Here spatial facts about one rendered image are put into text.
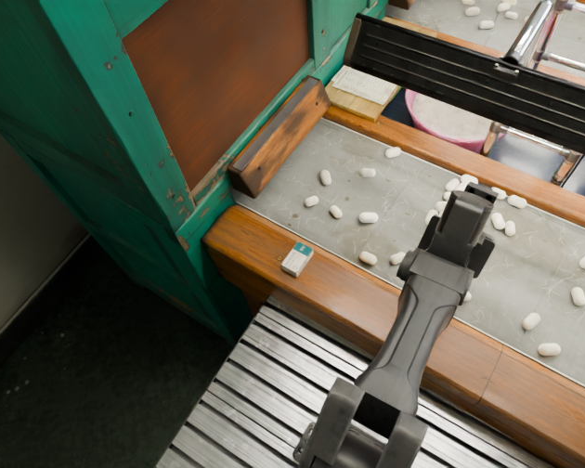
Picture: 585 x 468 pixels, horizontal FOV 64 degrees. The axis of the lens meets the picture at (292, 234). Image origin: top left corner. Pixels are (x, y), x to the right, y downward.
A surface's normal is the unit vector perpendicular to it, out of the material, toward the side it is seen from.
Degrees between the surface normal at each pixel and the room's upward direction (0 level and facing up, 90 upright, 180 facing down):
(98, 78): 90
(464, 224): 49
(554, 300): 0
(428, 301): 21
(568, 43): 0
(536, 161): 0
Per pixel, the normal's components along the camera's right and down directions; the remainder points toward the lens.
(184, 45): 0.83, 0.44
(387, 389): 0.11, -0.75
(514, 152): -0.08, -0.50
